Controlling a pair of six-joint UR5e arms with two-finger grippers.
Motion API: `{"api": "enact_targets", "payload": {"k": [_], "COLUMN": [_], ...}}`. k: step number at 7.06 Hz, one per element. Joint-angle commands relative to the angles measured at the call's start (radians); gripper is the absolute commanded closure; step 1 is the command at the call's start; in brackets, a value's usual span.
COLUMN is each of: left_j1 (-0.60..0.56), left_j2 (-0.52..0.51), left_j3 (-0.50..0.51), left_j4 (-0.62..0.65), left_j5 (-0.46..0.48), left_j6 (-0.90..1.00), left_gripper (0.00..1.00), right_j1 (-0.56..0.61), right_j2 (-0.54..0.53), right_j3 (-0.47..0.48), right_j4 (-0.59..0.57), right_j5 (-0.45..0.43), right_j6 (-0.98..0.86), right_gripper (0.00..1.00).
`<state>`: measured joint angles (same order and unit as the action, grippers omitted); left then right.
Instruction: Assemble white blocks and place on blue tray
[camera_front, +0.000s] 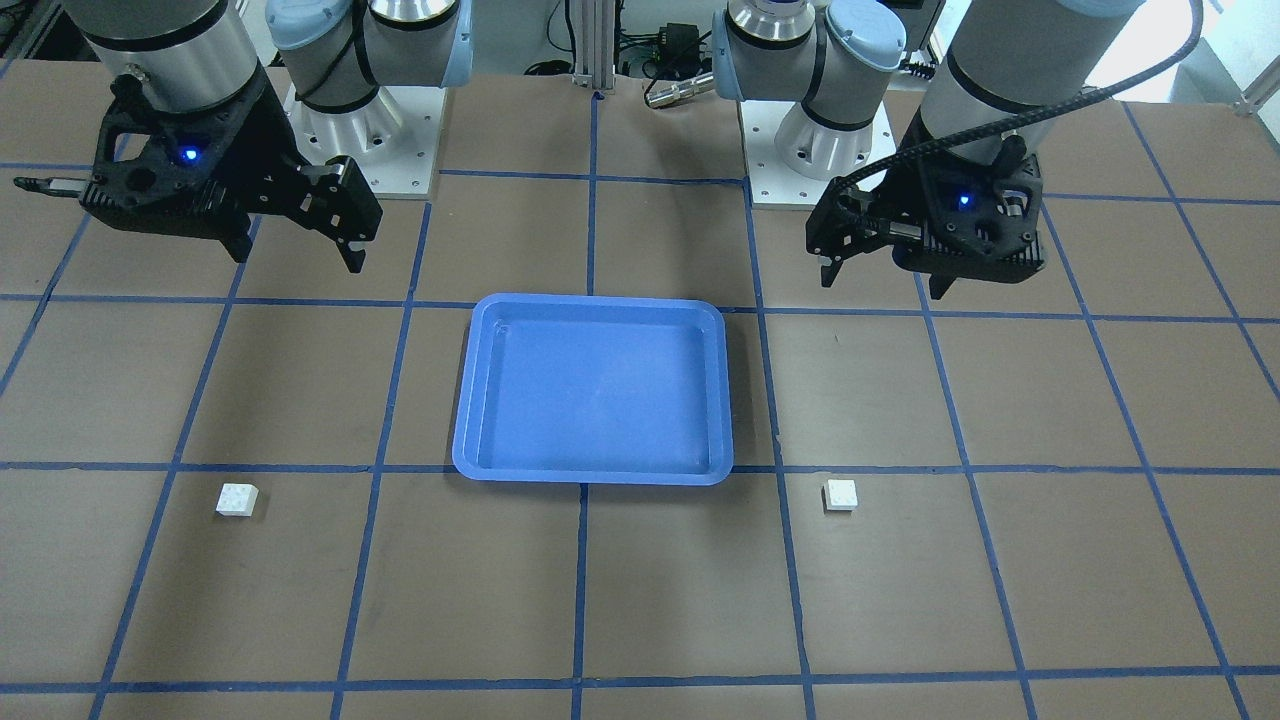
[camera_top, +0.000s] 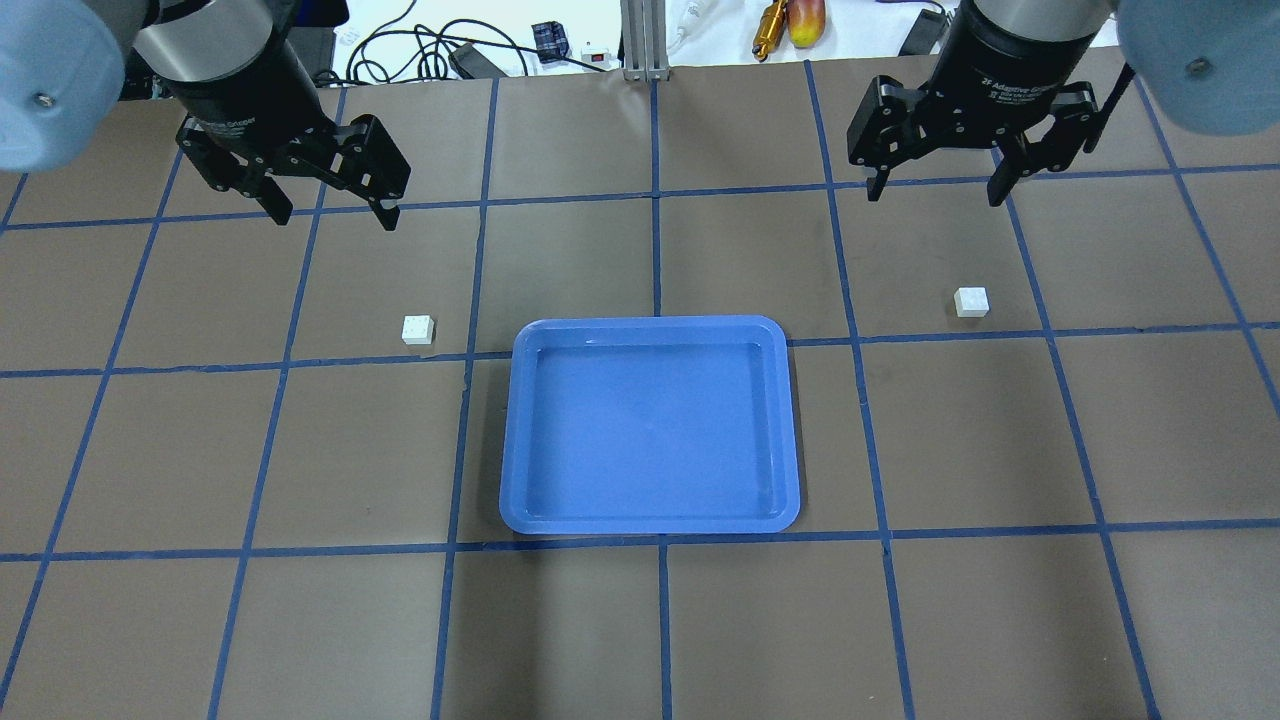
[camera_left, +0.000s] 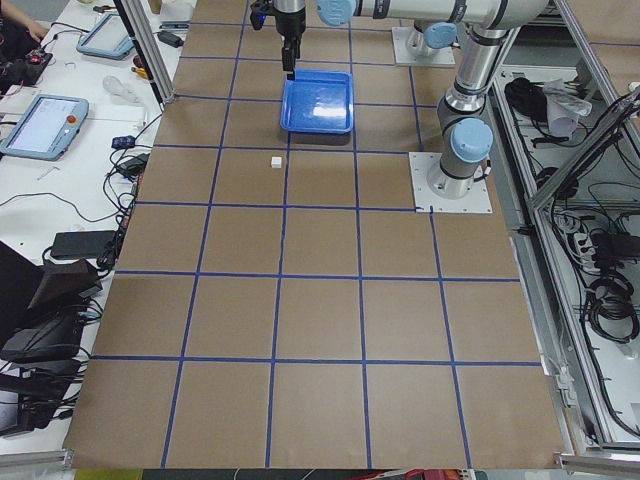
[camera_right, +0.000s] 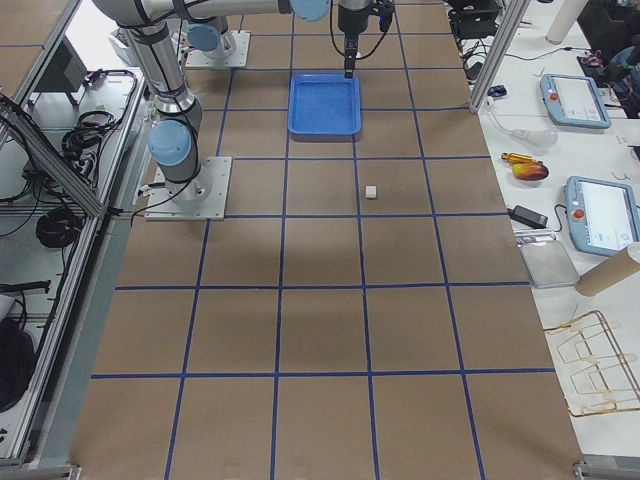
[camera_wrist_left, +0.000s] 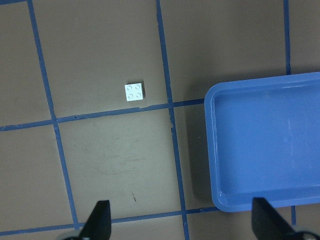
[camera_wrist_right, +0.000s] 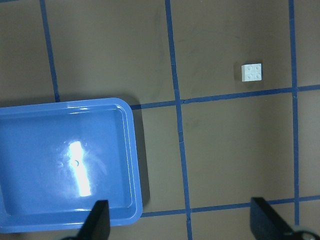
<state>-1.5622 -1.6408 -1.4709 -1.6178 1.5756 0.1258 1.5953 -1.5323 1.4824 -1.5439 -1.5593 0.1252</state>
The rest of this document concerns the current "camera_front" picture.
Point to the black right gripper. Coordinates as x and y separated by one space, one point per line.
262 150

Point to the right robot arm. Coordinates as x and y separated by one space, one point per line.
190 55

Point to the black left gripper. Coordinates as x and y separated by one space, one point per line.
893 203

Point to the blue plastic tray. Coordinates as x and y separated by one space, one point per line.
597 390

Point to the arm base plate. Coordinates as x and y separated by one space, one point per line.
395 139
791 159

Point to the silver metal cylinder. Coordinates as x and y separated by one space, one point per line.
680 91

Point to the aluminium frame post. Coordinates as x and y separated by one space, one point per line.
594 44

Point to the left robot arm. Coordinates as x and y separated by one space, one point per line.
1008 66

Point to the white block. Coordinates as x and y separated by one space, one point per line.
237 500
840 494

